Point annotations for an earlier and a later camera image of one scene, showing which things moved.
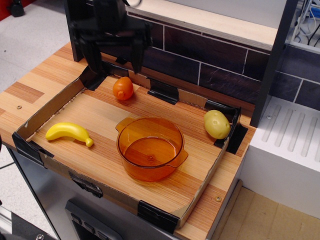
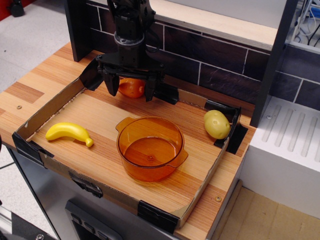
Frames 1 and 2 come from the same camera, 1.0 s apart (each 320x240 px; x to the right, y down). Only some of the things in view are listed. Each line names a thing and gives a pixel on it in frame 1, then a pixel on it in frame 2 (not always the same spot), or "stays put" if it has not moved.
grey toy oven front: (89, 222) stays put
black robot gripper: (110, 22) -> (131, 59)
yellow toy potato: (217, 124) stays put
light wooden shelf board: (248, 33) stays put
